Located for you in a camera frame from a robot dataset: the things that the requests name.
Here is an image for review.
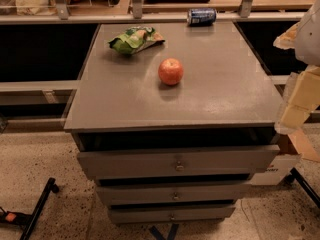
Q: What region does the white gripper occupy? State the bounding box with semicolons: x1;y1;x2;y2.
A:
273;0;320;135

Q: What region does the red apple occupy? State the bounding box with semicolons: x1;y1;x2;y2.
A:
158;58;184;86

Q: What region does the white cardboard box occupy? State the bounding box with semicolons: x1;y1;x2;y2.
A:
249;130;320;187

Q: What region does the black stand leg right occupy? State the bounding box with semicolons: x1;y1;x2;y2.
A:
290;168;320;209

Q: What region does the black stand leg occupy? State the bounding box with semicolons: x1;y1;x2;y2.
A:
290;168;320;209
0;177;60;240

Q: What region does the blue soda can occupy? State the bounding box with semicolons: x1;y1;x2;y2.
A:
187;8;217;26

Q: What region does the grey drawer cabinet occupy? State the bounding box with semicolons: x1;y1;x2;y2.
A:
65;22;281;211

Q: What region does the green snack bag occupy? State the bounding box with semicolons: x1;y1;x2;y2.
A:
108;26;165;55

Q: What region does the middle grey drawer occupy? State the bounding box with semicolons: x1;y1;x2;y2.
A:
97;182;250;206

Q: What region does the grey drawer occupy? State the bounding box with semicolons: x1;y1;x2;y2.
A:
97;182;250;206
77;145;280;179
108;205;235;224

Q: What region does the top grey drawer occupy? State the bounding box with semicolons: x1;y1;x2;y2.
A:
77;145;280;179

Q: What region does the bottom grey drawer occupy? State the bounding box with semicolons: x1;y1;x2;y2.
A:
108;205;235;224

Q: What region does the black stand leg left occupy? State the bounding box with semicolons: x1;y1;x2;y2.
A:
0;177;60;240

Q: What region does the metal shelf rail frame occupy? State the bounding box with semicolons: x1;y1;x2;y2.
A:
0;0;318;25

